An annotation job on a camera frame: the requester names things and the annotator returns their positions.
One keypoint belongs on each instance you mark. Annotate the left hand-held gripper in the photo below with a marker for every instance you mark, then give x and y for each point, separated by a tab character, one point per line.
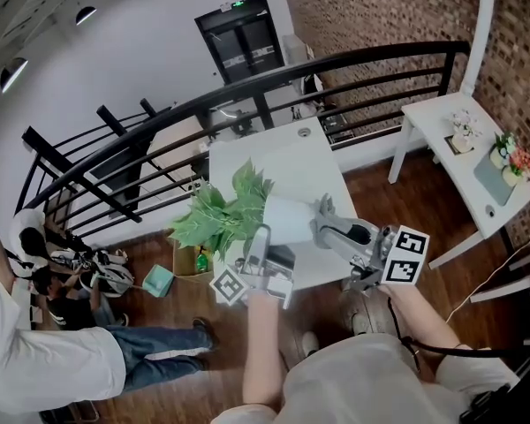
274	276

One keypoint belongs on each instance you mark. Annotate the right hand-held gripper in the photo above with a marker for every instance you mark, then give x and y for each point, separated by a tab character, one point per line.
391	254

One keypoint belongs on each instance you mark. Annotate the white flower pot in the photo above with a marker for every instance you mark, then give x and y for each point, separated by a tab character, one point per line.
287	219

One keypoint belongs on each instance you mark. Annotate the green leafy artificial plant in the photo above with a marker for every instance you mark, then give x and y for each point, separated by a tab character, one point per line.
223	217

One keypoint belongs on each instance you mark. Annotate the person's left forearm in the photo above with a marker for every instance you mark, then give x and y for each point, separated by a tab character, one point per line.
265	347

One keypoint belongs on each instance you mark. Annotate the person's right forearm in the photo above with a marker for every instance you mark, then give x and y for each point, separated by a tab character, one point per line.
419	312

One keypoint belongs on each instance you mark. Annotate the green bottle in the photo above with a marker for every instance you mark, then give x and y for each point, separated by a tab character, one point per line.
202	261

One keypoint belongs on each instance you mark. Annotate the cardboard box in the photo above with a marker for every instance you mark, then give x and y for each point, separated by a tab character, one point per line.
185	259

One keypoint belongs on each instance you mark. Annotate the person's shoe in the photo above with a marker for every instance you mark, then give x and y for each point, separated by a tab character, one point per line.
310	343
358	309

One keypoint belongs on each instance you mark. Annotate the teal dustpan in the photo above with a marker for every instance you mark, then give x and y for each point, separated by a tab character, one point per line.
158	282

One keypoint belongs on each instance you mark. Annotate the square dark coaster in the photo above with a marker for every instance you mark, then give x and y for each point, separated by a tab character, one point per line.
450	141

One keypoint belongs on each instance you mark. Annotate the black metal railing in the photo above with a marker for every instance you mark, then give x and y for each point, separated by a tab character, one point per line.
229	91

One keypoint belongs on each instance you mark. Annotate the white side table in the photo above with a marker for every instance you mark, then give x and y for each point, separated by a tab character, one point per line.
441	117

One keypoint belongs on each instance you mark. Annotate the person's beige shirt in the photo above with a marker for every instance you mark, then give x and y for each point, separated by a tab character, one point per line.
380	387

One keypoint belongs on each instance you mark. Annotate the small white-flowered potted plant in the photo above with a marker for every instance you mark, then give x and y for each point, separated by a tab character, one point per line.
464	128

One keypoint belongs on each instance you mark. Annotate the grey mat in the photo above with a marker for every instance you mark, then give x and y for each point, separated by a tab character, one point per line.
492	179

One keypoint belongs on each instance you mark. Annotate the small green potted plant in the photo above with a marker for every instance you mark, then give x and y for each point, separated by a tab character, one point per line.
502	148

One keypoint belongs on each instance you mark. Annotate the small red-flowered potted plant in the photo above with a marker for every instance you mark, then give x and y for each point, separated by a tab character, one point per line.
519	166

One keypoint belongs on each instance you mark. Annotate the black double door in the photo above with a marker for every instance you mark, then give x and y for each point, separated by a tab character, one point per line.
243	40

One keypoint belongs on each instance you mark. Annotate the black device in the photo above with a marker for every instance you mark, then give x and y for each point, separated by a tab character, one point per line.
486	406

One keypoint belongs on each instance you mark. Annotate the green exit sign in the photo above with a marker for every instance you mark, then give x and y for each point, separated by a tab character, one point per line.
232	5

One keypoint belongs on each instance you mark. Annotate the white pillar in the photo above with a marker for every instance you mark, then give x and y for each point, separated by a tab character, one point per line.
479	38

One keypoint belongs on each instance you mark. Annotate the round ceiling lamp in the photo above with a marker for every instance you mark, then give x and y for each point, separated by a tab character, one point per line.
12	74
85	15

